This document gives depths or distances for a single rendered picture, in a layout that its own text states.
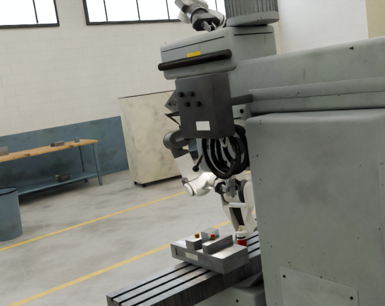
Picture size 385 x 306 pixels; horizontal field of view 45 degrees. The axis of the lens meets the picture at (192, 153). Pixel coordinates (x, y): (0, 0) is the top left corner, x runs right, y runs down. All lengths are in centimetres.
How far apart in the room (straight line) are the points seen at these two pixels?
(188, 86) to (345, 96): 50
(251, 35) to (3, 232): 527
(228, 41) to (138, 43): 897
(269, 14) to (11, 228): 536
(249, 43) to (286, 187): 60
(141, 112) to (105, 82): 227
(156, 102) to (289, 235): 677
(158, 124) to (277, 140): 677
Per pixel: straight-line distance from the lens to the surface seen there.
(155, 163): 823
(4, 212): 654
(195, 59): 186
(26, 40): 965
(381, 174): 133
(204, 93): 152
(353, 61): 145
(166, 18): 1116
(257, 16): 176
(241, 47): 180
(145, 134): 812
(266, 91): 167
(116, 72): 1033
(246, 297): 196
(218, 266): 195
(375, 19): 354
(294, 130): 145
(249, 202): 282
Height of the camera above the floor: 171
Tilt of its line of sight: 9 degrees down
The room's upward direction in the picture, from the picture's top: 8 degrees counter-clockwise
